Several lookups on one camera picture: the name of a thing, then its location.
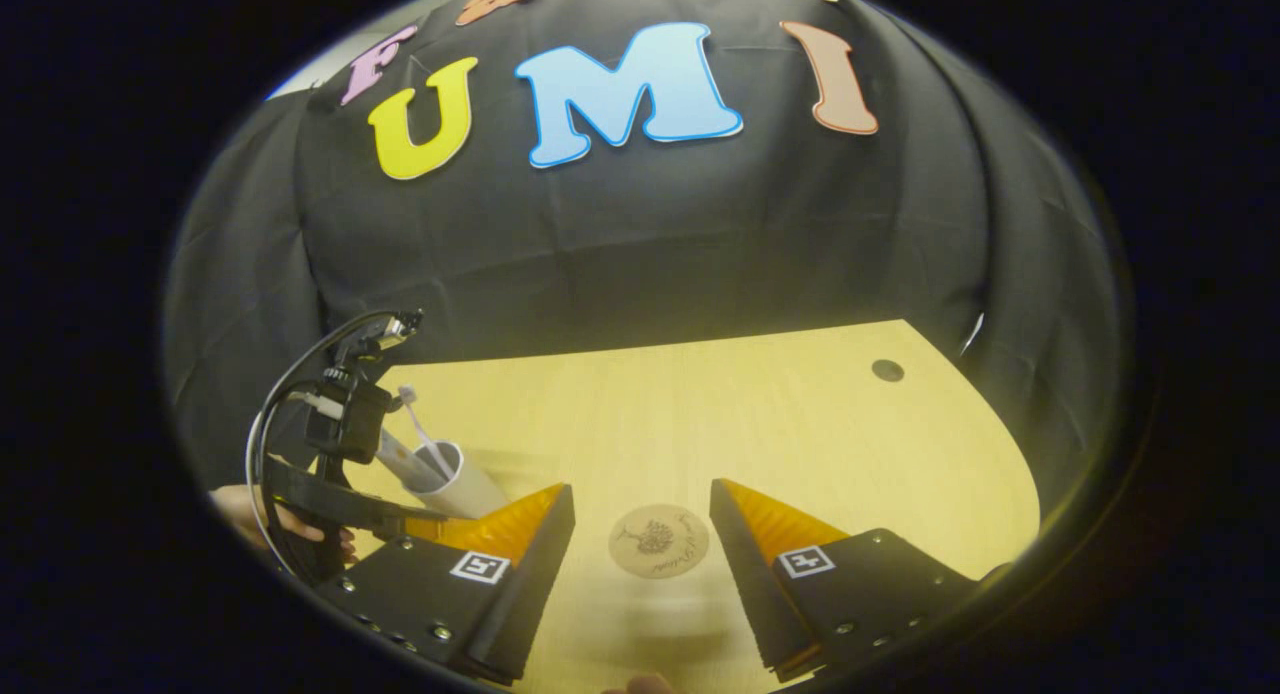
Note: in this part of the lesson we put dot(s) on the round cork coaster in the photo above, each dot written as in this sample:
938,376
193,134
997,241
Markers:
658,541

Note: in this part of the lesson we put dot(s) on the white toothbrush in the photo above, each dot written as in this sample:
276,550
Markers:
420,429

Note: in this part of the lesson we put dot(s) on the white cup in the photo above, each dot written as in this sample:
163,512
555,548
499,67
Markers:
465,489

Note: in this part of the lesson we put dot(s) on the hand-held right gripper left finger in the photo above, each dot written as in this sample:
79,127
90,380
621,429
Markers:
530,584

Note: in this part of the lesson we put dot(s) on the wooden desktop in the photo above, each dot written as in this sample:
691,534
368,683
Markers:
750,424

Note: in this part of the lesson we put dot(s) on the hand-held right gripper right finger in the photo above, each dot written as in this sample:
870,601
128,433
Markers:
750,574

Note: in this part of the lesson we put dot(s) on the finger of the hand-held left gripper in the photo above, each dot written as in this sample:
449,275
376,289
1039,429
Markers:
400,522

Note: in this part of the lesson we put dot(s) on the black desk grommet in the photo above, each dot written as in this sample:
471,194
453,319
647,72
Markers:
887,370

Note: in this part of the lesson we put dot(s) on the black backdrop cloth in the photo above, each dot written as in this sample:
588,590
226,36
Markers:
650,234

